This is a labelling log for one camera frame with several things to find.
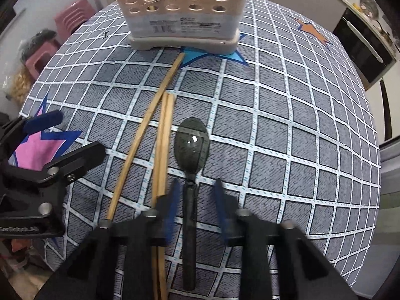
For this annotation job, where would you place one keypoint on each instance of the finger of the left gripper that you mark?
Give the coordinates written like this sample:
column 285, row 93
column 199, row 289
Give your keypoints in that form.
column 42, row 122
column 74, row 165

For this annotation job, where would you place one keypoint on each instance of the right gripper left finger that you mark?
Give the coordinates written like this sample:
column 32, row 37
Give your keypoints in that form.
column 167, row 207

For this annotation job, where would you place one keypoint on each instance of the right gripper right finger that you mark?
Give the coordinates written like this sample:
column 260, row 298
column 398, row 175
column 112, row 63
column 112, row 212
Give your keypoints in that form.
column 232, row 225

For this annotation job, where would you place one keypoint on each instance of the dark translucent plastic spoon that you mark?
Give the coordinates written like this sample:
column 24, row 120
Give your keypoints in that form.
column 191, row 148

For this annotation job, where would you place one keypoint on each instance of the bag of garlic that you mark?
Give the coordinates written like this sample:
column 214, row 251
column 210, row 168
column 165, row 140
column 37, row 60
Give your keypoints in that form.
column 18, row 85

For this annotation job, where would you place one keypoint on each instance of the pink plastic stool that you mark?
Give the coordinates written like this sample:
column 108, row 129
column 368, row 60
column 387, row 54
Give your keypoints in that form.
column 71, row 18
column 38, row 60

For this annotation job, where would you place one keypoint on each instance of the grey checkered tablecloth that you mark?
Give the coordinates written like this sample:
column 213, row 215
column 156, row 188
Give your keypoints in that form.
column 291, row 136

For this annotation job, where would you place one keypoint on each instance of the beige plastic utensil caddy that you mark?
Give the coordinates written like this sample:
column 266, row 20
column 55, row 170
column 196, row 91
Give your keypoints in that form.
column 209, row 25

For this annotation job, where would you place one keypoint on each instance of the black built-in oven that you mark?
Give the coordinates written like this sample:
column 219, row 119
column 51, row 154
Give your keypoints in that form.
column 367, row 52

